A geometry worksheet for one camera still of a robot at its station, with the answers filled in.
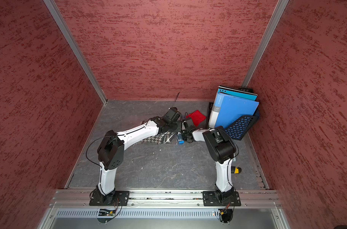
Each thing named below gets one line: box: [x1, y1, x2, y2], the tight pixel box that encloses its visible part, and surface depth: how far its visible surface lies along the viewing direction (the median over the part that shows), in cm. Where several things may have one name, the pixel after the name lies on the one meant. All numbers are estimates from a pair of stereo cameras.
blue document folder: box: [208, 92, 260, 129], surface depth 88 cm
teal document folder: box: [217, 85, 258, 102], surface depth 87 cm
